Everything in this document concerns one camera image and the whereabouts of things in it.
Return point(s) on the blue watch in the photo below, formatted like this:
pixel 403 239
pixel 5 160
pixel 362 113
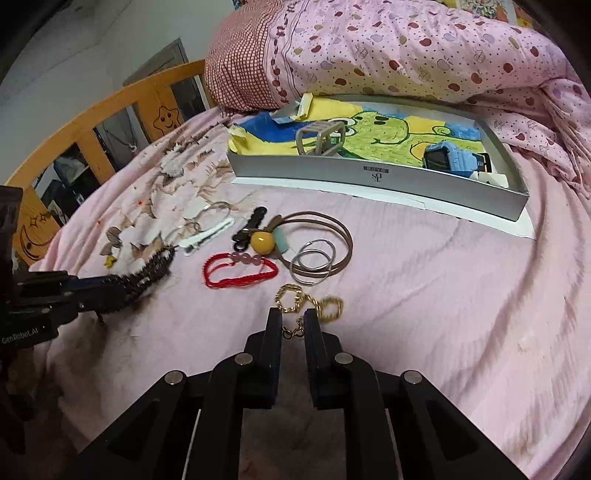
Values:
pixel 450 157

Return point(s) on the white hair clip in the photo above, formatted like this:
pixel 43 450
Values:
pixel 207 235

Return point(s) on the row of wall drawings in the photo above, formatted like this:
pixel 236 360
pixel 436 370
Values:
pixel 485 9

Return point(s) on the pink dotted quilt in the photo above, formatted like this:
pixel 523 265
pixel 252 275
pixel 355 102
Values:
pixel 415 46

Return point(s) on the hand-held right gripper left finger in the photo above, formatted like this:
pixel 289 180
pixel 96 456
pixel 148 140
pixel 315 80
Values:
pixel 272 341

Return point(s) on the grey door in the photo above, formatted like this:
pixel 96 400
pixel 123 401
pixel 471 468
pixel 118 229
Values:
pixel 180 50

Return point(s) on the silver hoop earring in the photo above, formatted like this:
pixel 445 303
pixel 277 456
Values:
pixel 332 254
pixel 293 267

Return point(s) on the small yellow bead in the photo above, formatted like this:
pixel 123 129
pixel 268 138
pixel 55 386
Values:
pixel 109 261

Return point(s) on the wooden headboard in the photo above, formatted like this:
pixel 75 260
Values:
pixel 115 101

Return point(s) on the grey cardboard box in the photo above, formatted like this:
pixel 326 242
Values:
pixel 323 168

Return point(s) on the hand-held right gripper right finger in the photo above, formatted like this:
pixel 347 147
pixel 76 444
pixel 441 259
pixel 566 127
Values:
pixel 311 341

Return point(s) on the black hair clip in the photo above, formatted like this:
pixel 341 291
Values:
pixel 254 219

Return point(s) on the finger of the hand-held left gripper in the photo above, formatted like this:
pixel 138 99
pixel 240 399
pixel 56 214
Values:
pixel 92 293

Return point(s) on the brown headband with yellow bead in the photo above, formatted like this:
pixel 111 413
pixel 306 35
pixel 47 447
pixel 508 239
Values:
pixel 261 241

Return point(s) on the red checked pillow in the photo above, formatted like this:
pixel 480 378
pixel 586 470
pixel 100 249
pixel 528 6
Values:
pixel 235 60

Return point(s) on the green frog drawing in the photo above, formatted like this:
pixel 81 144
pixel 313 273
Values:
pixel 392 143

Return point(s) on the small white plastic piece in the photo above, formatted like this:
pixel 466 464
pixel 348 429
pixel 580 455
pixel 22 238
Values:
pixel 489 177

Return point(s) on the thin silver bangle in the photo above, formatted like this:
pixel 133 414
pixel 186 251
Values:
pixel 214 204

